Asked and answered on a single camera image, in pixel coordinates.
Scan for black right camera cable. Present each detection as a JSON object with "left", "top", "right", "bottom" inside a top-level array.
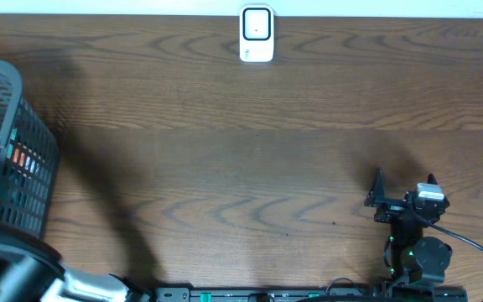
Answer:
[{"left": 408, "top": 200, "right": 483, "bottom": 302}]

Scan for white barcode scanner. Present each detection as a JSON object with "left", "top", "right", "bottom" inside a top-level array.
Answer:
[{"left": 239, "top": 4, "right": 274, "bottom": 63}]

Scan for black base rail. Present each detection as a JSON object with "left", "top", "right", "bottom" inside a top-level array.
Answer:
[{"left": 154, "top": 286, "right": 468, "bottom": 302}]

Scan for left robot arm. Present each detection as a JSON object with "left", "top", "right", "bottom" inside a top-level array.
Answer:
[{"left": 0, "top": 223, "right": 156, "bottom": 302}]

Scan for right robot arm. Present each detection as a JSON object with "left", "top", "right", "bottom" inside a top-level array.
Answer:
[{"left": 364, "top": 169, "right": 452, "bottom": 301}]

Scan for grey plastic mesh basket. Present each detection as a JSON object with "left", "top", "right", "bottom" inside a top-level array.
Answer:
[{"left": 0, "top": 60, "right": 60, "bottom": 238}]

